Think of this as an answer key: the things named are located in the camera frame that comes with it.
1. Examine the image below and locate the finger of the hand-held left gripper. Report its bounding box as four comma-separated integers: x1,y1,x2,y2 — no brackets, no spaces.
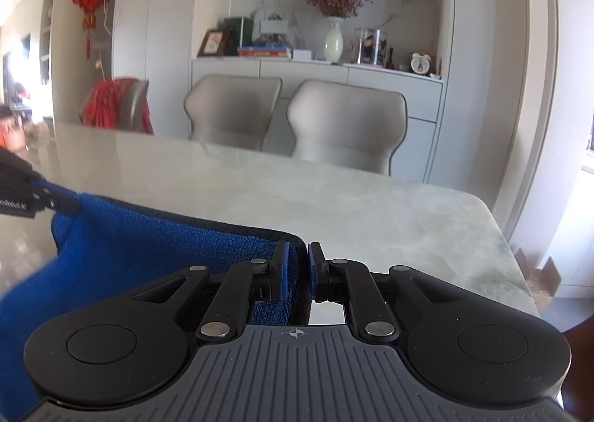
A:
30,178,87,217

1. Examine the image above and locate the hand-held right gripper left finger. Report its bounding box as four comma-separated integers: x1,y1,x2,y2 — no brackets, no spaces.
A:
132,241,298,343

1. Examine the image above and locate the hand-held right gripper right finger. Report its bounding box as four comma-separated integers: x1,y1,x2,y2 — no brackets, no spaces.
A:
308,242,466,343

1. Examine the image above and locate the blue towel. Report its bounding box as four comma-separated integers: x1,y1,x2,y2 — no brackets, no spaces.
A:
0,181,311,422

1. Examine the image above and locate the white sideboard cabinet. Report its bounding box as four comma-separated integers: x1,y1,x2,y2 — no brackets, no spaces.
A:
190,57,444,184

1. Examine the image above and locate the framed picture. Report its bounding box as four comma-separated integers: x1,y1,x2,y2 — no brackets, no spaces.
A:
197,29,229,59

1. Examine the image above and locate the stack of books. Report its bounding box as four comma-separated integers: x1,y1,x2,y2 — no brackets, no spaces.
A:
237,46,293,61

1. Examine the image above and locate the cardboard box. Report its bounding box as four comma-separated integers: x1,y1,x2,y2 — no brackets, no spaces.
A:
514,247,562,312

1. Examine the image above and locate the white vase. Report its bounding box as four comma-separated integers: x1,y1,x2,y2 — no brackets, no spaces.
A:
323,16,345,65

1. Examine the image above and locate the glass jar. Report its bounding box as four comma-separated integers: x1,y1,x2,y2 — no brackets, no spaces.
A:
355,27,390,68

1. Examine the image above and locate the white alarm clock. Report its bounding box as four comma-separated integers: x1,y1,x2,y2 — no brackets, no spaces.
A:
410,52,434,76

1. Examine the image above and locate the dark green box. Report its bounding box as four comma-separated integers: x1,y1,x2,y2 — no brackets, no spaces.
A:
223,16,254,56

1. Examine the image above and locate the brown wooden furniture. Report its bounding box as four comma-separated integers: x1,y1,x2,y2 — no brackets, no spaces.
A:
561,308,594,422

